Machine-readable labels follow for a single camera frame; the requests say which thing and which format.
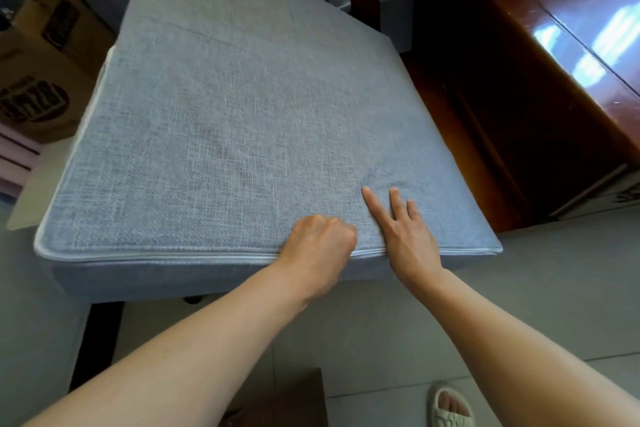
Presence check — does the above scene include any dark wooden sofa with console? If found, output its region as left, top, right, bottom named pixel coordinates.
left=219, top=0, right=640, bottom=235

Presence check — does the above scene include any white ruffled sandal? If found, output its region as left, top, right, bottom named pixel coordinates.
left=427, top=382, right=475, bottom=427

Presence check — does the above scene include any person's right forearm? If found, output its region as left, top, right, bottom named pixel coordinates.
left=409, top=269, right=640, bottom=427

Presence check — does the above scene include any person's right hand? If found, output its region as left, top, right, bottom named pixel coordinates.
left=361, top=185, right=446, bottom=292

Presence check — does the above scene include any person's left hand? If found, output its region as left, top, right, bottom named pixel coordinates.
left=273, top=213, right=359, bottom=310

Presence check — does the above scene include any person's left forearm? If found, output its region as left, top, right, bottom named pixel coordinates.
left=22, top=264, right=311, bottom=427

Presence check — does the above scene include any brown box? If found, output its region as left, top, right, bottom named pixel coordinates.
left=0, top=0, right=119, bottom=145

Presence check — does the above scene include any white side table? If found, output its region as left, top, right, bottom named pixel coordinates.
left=5, top=136, right=76, bottom=232

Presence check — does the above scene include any grey seat cushion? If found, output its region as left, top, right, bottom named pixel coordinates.
left=33, top=0, right=503, bottom=304

